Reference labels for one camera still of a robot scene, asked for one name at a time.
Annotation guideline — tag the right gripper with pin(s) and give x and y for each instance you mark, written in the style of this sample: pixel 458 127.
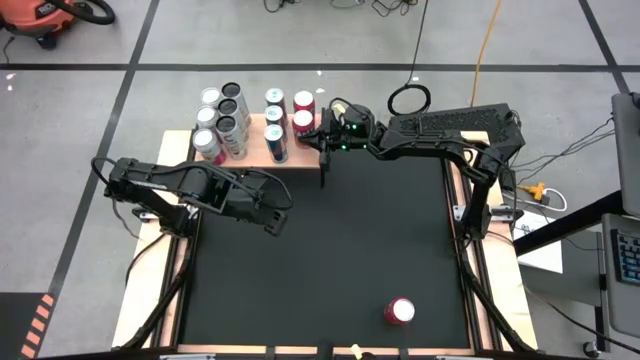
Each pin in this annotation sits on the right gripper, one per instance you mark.
pixel 352 131

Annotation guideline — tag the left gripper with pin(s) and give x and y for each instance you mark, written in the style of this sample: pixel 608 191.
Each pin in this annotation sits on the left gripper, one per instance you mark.
pixel 240 197

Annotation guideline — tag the red soda can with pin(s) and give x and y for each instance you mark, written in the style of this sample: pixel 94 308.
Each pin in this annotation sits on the red soda can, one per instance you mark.
pixel 399 310
pixel 303 99

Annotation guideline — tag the silver blue Red Bull can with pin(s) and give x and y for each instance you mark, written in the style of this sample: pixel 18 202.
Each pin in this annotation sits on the silver blue Red Bull can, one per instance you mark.
pixel 274 95
pixel 273 133
pixel 274 114

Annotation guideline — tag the white Celsius can black lid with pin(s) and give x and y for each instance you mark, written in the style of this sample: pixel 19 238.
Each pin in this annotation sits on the white Celsius can black lid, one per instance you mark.
pixel 225 123

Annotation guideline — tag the white pink soda can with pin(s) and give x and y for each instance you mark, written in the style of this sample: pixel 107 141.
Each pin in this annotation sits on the white pink soda can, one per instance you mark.
pixel 206 116

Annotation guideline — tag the white can red base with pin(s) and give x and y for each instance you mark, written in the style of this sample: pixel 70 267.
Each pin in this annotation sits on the white can red base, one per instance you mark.
pixel 210 96

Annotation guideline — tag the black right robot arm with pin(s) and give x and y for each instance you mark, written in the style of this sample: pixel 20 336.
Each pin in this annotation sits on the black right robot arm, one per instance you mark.
pixel 450 145

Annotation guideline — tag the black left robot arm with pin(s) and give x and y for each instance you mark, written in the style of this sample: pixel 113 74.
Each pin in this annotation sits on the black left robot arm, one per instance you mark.
pixel 150 175

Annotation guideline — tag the wooden shelf board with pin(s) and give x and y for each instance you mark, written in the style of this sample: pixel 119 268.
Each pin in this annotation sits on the wooden shelf board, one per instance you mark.
pixel 255 150

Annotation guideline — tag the black perforated metal box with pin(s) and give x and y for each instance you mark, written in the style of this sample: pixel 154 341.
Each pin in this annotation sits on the black perforated metal box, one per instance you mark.
pixel 450 120

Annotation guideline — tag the wooden side board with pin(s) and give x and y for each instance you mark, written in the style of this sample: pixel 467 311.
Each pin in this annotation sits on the wooden side board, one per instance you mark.
pixel 505 280
pixel 145 295

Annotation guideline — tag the small yellow tag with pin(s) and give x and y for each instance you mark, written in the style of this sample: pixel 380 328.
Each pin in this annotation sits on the small yellow tag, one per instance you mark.
pixel 356 350

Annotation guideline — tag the orange power plug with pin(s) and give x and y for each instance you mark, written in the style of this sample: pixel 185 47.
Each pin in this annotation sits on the orange power plug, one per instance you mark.
pixel 536 190

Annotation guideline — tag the white paper sheet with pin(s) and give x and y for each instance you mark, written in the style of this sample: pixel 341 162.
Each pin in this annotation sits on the white paper sheet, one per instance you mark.
pixel 542 250

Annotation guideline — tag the black desk beam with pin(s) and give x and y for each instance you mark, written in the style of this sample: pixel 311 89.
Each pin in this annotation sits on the black desk beam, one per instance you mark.
pixel 565 225

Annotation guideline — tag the black floor mat orange stripes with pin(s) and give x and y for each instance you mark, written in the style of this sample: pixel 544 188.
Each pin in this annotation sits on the black floor mat orange stripes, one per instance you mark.
pixel 20 325

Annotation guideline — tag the grey side desk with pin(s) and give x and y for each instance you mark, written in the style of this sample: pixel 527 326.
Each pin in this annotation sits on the grey side desk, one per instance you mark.
pixel 575 280

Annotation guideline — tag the orange shop vacuum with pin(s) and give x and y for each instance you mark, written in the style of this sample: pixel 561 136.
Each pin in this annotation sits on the orange shop vacuum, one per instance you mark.
pixel 35 17

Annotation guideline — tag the grey laptop with keyboard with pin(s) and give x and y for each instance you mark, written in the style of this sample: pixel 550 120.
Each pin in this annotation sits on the grey laptop with keyboard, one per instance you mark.
pixel 625 260

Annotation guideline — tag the black caster wheel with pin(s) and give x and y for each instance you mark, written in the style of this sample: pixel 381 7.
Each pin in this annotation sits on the black caster wheel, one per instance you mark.
pixel 590 347

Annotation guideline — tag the black aluminium table frame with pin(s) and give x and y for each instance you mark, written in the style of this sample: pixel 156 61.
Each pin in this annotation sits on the black aluminium table frame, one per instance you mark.
pixel 300 357

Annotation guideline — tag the silver metal bracket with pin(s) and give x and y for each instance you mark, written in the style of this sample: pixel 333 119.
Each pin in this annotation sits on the silver metal bracket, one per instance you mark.
pixel 187 356
pixel 455 357

